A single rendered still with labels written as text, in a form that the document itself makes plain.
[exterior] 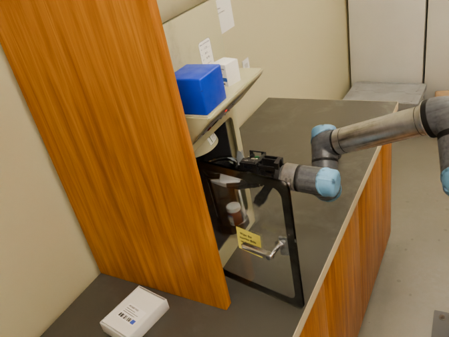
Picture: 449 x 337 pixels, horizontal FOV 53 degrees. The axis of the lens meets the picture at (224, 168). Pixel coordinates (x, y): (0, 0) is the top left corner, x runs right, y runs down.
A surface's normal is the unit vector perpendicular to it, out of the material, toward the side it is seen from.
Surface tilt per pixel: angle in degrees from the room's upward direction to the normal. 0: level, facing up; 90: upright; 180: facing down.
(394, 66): 90
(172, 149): 90
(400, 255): 0
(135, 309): 0
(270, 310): 0
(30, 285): 90
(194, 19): 90
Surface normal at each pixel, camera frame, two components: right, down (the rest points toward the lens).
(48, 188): 0.87, 0.11
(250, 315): -0.18, -0.84
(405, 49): -0.47, 0.52
